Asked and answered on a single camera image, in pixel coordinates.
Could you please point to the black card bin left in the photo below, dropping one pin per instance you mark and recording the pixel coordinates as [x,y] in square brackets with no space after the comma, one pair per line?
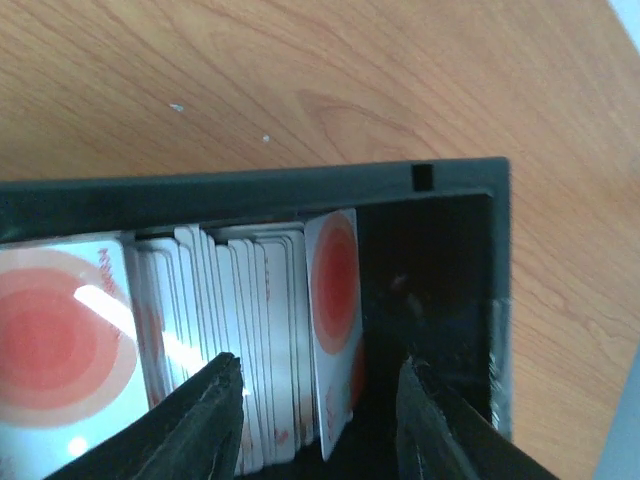
[434,253]

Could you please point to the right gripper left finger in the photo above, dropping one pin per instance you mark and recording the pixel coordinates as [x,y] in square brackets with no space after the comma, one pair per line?
[194,433]

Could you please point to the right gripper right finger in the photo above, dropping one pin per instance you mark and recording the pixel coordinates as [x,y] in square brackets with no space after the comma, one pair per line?
[441,436]

